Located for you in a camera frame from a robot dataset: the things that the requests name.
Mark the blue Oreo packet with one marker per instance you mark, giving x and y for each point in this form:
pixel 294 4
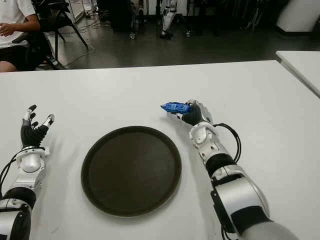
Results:
pixel 175 107

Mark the black folding chair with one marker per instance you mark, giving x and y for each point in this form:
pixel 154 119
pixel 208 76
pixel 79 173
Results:
pixel 60 20

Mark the white humanoid robot leg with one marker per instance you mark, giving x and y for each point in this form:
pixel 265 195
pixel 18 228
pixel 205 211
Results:
pixel 167 18

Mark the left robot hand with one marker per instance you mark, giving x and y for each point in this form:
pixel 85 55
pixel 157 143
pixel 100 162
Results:
pixel 31 135

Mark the seated person white shirt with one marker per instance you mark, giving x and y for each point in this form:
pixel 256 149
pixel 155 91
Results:
pixel 12 15

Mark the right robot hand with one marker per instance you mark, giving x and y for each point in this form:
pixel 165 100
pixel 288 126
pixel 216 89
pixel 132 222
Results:
pixel 198 115

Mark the black office chair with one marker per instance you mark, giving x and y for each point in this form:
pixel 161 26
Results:
pixel 37 50

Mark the white pillar black base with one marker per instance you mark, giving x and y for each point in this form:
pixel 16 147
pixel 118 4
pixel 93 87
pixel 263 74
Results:
pixel 297 15

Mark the black cabinet on casters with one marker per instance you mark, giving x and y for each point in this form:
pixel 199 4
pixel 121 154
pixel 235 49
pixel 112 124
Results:
pixel 120 15

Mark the round brown tray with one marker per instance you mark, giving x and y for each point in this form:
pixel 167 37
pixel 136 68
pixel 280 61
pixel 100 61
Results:
pixel 130 172

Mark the white side table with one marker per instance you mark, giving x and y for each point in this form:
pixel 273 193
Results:
pixel 302 62

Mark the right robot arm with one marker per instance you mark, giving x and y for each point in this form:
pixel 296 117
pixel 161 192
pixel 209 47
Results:
pixel 240 197

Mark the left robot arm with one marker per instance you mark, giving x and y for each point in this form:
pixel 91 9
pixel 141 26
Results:
pixel 28 165

